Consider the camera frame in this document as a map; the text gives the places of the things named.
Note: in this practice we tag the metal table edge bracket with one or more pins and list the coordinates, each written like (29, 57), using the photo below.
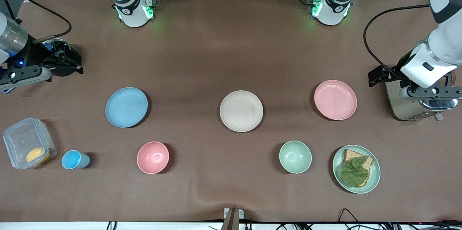
(232, 219)

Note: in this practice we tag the glass lid blue knob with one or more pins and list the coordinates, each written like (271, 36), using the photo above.
(59, 44)

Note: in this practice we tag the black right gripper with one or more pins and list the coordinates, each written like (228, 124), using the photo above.
(39, 57)

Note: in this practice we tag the pink plate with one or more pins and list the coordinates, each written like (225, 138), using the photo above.
(335, 100)

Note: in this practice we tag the green lettuce leaf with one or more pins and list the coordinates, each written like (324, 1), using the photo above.
(353, 174)

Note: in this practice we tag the beige plate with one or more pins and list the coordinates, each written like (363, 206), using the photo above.
(241, 111)

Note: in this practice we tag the blue plate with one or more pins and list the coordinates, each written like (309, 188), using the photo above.
(126, 107)

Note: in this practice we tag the pink bowl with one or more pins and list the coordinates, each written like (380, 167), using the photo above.
(153, 157)

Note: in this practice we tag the orange round food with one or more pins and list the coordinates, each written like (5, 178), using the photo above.
(36, 155)

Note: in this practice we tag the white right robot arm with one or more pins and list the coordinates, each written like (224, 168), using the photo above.
(130, 13)

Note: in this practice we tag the clear plastic container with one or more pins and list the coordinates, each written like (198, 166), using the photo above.
(21, 139)

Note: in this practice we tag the blue cup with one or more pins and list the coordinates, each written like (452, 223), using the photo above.
(72, 159)

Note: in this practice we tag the brown bread slice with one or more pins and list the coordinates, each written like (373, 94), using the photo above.
(452, 78)

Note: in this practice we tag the green bowl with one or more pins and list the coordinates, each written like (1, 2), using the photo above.
(295, 157)

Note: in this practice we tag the toast slice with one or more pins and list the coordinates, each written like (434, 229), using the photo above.
(349, 155)

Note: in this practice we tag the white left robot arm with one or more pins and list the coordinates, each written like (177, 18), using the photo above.
(334, 9)

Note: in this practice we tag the green plate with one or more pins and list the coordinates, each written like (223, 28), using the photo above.
(375, 177)

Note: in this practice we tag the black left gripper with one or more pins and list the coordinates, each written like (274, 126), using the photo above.
(392, 72)

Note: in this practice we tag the beige chrome toaster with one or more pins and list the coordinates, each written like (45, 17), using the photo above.
(404, 111)

